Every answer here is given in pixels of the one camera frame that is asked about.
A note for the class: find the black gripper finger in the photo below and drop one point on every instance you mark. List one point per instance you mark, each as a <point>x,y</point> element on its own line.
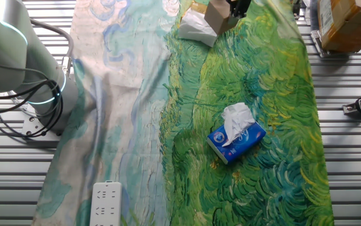
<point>241,7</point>

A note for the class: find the small wooden block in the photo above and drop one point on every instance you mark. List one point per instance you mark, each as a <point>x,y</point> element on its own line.
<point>219,15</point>

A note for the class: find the gold tissue pack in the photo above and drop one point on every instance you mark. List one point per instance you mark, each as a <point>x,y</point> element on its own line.
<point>196,28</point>

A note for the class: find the brown cardboard box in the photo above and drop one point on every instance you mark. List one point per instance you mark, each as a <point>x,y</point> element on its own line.
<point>351,26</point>

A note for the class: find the blue tissue pack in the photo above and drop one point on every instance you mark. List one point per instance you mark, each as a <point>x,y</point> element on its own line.
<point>240,144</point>

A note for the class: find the painted landscape cloth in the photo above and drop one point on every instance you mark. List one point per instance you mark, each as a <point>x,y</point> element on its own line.
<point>261,188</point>

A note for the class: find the white power strip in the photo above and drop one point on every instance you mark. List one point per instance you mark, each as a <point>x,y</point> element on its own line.
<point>105,204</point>

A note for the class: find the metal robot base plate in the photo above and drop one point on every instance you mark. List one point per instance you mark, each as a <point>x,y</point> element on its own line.
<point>32,125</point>

